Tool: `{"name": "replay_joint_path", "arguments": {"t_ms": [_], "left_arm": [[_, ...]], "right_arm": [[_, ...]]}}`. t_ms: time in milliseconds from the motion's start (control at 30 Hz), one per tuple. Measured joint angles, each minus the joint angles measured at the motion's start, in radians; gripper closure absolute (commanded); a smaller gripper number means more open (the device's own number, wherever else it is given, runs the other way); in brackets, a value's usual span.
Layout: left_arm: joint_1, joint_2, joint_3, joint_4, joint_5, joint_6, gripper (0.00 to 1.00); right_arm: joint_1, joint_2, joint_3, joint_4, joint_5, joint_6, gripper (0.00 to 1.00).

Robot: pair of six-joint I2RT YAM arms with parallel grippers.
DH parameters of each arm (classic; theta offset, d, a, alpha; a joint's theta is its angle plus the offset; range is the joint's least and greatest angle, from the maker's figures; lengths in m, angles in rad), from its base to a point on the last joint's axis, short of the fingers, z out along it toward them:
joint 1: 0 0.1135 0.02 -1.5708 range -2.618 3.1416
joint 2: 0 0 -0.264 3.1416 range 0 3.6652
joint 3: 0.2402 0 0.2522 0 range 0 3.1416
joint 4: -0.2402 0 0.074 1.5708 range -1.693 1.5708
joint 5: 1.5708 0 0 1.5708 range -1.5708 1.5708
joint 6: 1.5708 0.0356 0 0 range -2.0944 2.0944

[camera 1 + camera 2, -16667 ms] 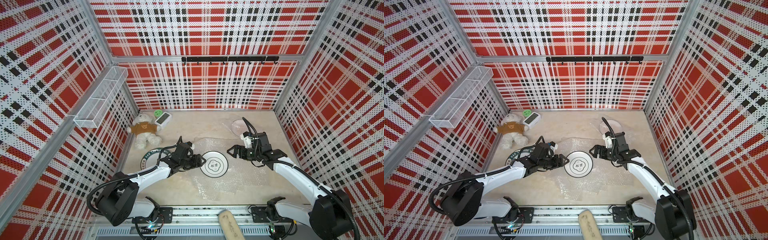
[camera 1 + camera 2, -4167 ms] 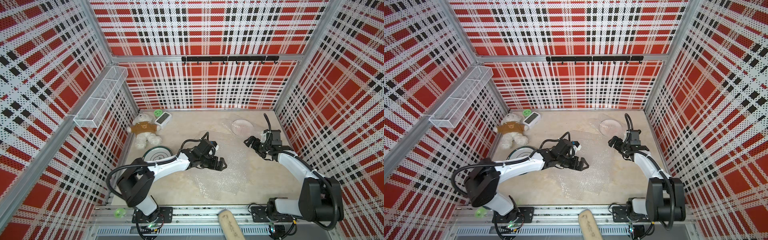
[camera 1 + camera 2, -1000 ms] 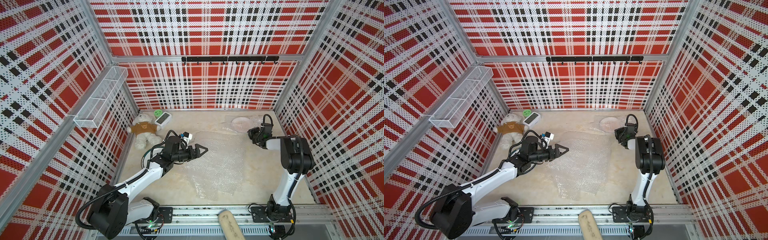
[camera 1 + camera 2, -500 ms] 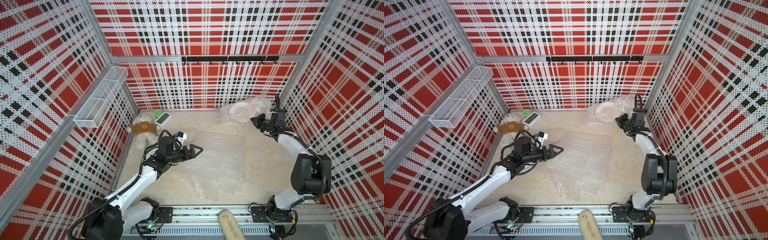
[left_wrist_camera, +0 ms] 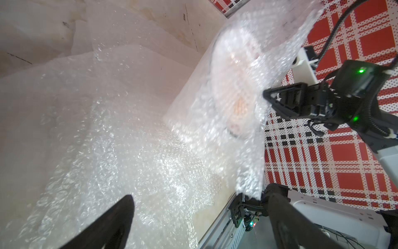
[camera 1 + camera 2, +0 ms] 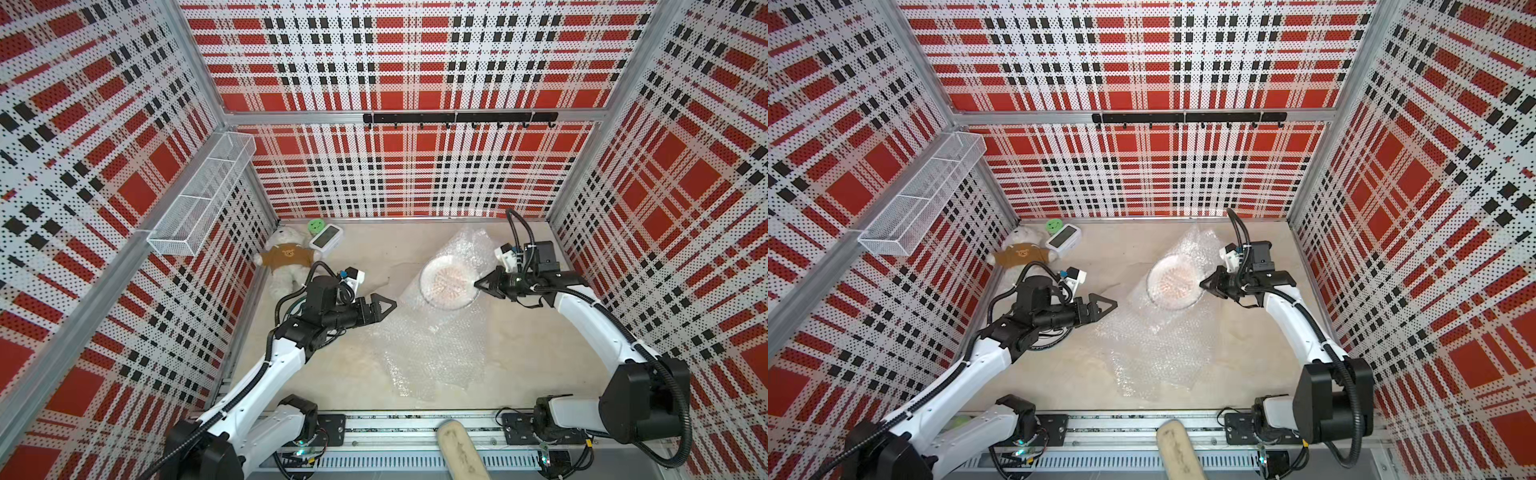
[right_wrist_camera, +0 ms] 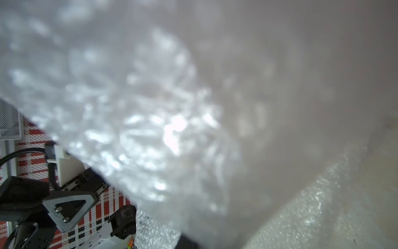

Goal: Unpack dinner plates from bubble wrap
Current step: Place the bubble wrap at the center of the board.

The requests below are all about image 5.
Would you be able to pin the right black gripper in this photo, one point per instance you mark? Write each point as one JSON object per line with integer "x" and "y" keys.
{"x": 348, "y": 95}

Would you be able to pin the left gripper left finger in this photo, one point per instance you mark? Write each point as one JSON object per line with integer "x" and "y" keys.
{"x": 109, "y": 231}

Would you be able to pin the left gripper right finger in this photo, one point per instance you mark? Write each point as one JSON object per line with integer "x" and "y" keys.
{"x": 292, "y": 230}

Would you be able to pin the bubble wrap sheet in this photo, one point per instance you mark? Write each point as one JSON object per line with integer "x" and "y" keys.
{"x": 79, "y": 133}
{"x": 281, "y": 28}

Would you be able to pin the pink plate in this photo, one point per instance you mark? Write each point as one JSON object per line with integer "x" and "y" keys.
{"x": 235, "y": 54}

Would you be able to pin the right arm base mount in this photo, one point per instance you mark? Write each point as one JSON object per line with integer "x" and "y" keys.
{"x": 350, "y": 227}

